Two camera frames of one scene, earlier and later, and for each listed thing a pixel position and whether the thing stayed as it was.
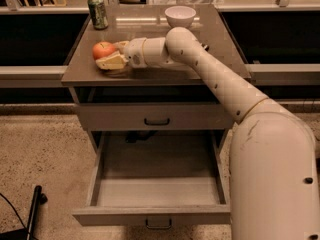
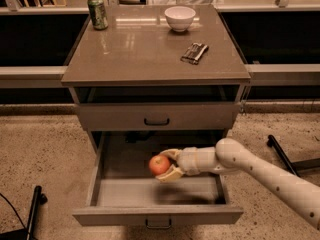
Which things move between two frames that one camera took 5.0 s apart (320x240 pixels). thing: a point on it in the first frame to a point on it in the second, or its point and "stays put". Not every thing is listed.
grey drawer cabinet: (160, 98) stays put
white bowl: (180, 16) stays put
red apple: (102, 49) to (158, 164)
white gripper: (135, 52) to (190, 161)
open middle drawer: (159, 180) stays put
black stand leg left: (27, 233) stays put
